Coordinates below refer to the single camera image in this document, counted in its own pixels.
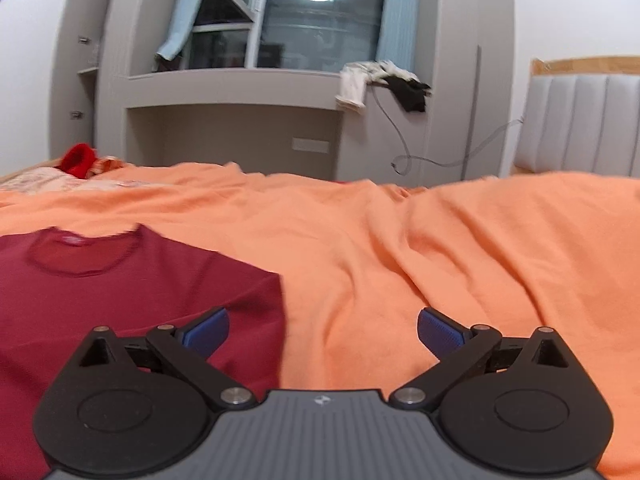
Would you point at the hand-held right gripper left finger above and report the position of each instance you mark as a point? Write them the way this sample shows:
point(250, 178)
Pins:
point(207, 334)

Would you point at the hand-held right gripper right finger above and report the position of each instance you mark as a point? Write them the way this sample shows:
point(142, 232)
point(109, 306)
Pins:
point(440, 332)

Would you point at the dark red shirt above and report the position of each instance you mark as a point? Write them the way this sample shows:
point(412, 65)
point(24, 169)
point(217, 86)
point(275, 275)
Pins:
point(125, 290)

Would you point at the orange blanket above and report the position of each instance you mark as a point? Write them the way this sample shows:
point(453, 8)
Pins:
point(400, 240)

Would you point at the grey built-in cabinet unit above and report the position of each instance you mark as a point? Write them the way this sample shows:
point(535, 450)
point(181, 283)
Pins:
point(225, 130)

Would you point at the bright red cloth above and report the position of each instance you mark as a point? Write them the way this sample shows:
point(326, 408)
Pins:
point(77, 160)

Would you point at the floral bed sheet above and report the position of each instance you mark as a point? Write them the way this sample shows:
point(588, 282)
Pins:
point(35, 180)

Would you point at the black garment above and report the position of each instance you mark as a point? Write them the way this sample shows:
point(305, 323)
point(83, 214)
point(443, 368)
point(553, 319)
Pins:
point(410, 92)

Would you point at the grey padded headboard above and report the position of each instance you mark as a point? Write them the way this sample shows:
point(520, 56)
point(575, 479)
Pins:
point(580, 120)

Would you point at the light blue curtain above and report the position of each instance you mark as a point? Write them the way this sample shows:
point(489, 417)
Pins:
point(397, 15)
point(182, 15)

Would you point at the window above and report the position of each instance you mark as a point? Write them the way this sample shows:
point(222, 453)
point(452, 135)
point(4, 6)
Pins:
point(320, 30)

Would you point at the white wall socket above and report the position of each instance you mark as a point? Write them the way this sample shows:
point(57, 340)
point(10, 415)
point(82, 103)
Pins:
point(311, 145)

